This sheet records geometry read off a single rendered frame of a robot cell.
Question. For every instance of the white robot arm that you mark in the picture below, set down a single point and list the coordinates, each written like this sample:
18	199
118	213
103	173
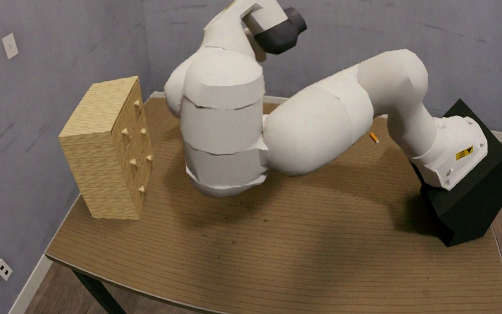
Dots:
229	145

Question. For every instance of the light wood chest of drawers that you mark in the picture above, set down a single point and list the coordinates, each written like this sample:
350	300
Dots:
90	150

